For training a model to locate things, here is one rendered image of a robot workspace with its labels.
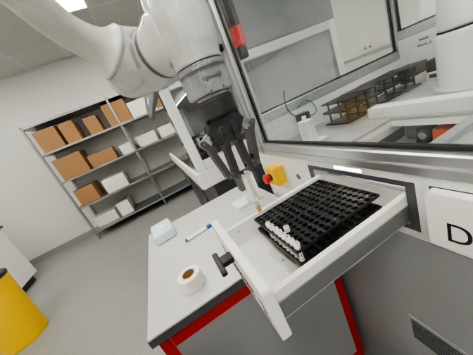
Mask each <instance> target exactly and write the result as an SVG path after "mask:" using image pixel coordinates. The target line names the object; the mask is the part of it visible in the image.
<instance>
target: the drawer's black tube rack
mask: <svg viewBox="0 0 473 355"><path fill-rule="evenodd" d="M329 189H330V190H329ZM350 190H352V191H350ZM361 193H363V194H361ZM354 197H356V198H354ZM379 197H380V195H379V194H377V193H374V192H368V191H365V190H362V189H356V188H353V187H348V186H345V185H340V184H336V183H333V182H328V181H325V180H317V181H315V182H314V183H312V184H311V185H309V186H307V187H306V188H304V189H302V190H301V191H299V192H297V193H296V194H294V195H293V196H291V197H289V198H288V199H286V200H284V201H283V202H281V203H280V204H277V205H276V206H274V207H273V208H271V209H270V210H268V211H266V212H264V214H263V215H260V216H261V218H264V219H265V220H266V221H270V223H273V224H274V226H275V227H278V228H279V229H281V230H282V232H284V228H283V226H284V225H288V226H289V228H290V232H288V233H286V234H287V235H290V237H293V238H294V239H295V241H299V243H300V245H302V246H303V247H304V250H303V251H302V252H303V256H304V259H305V261H303V262H300V261H299V259H298V258H295V256H294V254H291V253H290V251H287V250H286V248H283V246H282V245H281V244H279V242H278V241H275V240H274V238H271V236H270V234H269V232H268V231H267V230H265V229H264V228H262V227H261V226H260V227H259V228H258V230H259V232H260V233H261V234H263V235H264V236H265V237H266V238H268V239H269V240H270V241H271V242H272V243H273V244H274V245H275V246H276V247H278V248H279V249H280V250H281V251H283V252H284V253H285V254H286V255H287V256H288V257H289V258H290V259H292V260H293V261H294V262H295V263H297V264H298V265H299V266H300V267H301V266H303V265H304V264H305V263H307V262H309V260H311V259H312V258H314V257H315V256H317V255H318V254H319V253H320V252H322V251H324V250H325V249H326V248H327V247H329V246H330V245H332V244H333V243H335V241H337V240H338V239H340V238H341V237H343V236H344V235H345V234H347V233H348V232H350V231H351V230H352V229H353V228H355V227H356V226H358V225H359V224H361V223H362V222H363V221H364V220H366V219H368V218H369V217H370V216H371V215H373V214H374V213H376V212H377V211H378V210H379V209H381V208H382V206H381V205H378V204H373V203H372V202H373V201H374V200H375V199H377V198H379ZM281 212H282V213H281ZM270 219H271V220H270Z"/></svg>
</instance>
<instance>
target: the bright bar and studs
mask: <svg viewBox="0 0 473 355"><path fill-rule="evenodd" d="M268 251H269V253H270V255H271V256H272V257H273V258H274V259H275V260H276V261H278V262H279V263H280V264H281V265H282V266H283V267H284V268H285V269H286V270H287V271H288V272H289V273H290V274H292V273H293V272H294V271H296V270H297V268H295V267H294V266H293V265H292V264H291V263H290V262H288V261H287V260H286V259H285V258H284V257H283V256H282V255H281V254H280V253H279V252H278V251H276V250H275V249H274V248H273V247H272V248H271V249H269V250H268Z"/></svg>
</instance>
